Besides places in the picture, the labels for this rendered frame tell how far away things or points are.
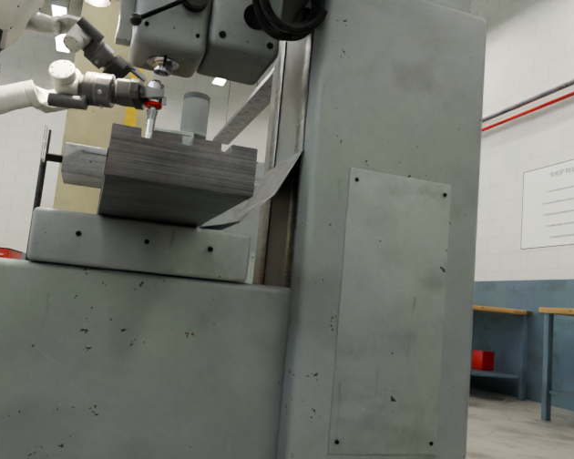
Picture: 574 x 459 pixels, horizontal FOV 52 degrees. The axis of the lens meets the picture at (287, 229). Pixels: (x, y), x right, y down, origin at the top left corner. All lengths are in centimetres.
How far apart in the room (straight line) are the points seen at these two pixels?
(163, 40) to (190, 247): 54
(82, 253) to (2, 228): 931
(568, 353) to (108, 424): 516
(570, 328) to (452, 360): 453
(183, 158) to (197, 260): 51
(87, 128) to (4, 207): 741
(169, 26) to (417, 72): 66
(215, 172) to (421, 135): 80
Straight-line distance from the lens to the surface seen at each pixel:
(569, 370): 612
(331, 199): 146
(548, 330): 516
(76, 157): 140
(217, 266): 141
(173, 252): 140
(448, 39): 176
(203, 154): 94
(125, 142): 93
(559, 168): 647
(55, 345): 140
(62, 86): 166
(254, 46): 162
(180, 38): 160
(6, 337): 140
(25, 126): 1095
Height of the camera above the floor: 68
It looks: 8 degrees up
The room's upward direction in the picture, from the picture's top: 5 degrees clockwise
